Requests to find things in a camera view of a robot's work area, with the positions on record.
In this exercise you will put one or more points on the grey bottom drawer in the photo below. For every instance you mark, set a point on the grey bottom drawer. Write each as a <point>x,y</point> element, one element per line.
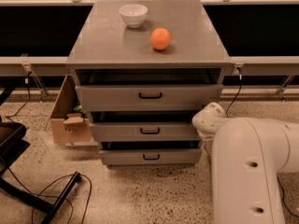
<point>150,156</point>

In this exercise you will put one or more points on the grey drawer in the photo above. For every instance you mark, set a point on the grey drawer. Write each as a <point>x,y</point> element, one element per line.
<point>142,131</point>
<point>146,97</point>
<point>150,156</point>

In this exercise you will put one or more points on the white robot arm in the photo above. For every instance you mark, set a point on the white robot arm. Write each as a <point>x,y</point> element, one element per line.
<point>247,156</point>

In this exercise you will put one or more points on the grey drawer cabinet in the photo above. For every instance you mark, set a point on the grey drawer cabinet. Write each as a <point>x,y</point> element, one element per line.
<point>109,52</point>

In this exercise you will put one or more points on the grey middle drawer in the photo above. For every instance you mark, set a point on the grey middle drawer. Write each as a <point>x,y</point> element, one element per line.
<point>142,131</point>

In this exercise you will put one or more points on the grey top drawer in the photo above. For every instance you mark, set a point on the grey top drawer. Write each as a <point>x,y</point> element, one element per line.
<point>146,97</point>

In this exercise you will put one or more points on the orange ball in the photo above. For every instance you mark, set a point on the orange ball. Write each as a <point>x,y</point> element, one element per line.
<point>160,39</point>

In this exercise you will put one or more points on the brown cardboard box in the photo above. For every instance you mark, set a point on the brown cardboard box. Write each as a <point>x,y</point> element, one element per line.
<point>67,125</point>

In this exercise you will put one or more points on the white ceramic bowl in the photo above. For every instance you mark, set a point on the white ceramic bowl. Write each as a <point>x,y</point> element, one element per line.
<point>133,14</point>

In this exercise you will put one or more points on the grey railing beam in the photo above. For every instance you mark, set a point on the grey railing beam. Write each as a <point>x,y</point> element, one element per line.
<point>251,66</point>

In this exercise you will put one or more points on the metal bracket left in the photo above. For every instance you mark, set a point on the metal bracket left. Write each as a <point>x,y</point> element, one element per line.
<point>31,73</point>

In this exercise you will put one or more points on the metal bracket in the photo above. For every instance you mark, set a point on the metal bracket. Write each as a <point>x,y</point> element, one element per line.
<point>283,86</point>
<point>31,73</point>

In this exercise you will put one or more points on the metal bracket right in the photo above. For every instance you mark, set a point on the metal bracket right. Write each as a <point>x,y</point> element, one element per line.
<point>283,86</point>

